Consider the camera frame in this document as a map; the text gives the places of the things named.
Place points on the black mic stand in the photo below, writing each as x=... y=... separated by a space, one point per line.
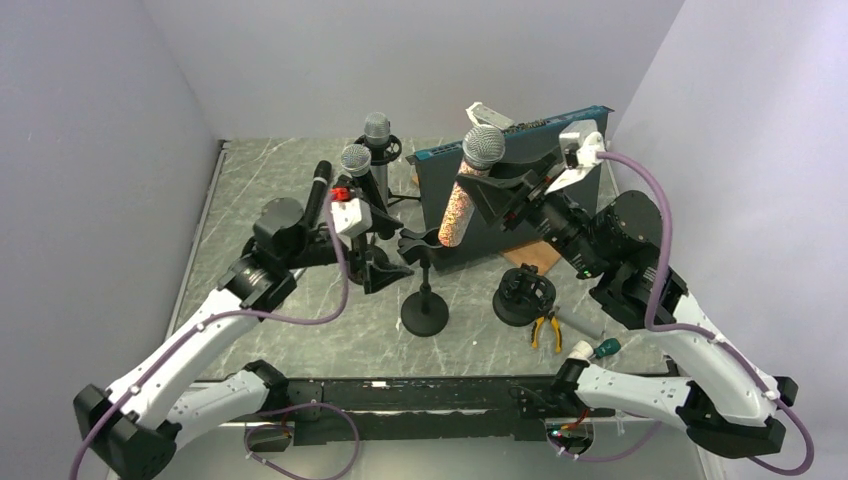
x=353 y=217
x=423 y=313

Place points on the grey cylinder tube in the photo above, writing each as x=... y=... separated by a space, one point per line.
x=581 y=324

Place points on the grey microphone on stand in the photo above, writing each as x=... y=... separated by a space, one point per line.
x=377 y=138

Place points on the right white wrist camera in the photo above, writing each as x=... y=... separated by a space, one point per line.
x=580 y=142

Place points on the left black mic stand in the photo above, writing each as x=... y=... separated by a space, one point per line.
x=353 y=217

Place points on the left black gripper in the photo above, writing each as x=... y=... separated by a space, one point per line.
x=377 y=278

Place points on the black microphone on stand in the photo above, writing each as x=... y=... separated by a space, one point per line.
x=356 y=161

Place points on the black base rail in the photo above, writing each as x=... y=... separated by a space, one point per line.
x=419 y=408

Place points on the shock mount mic stand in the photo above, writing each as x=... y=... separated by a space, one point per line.
x=523 y=295

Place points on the green handled screwdriver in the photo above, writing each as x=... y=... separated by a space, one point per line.
x=583 y=350

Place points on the white bracket behind chassis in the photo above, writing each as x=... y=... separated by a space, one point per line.
x=480 y=114

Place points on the black wireless microphone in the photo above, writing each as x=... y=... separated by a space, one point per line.
x=319 y=187

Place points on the glitter handle microphone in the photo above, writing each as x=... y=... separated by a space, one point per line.
x=483 y=146

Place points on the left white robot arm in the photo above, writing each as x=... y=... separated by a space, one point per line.
x=140 y=421

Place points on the middle black mic stand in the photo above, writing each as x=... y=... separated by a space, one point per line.
x=423 y=313

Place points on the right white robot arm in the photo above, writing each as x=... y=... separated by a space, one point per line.
x=722 y=402

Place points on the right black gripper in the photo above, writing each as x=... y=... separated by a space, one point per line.
x=493 y=201

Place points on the dark blue server chassis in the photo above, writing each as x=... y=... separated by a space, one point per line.
x=525 y=142

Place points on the brown cardboard piece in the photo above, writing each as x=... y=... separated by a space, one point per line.
x=538 y=253

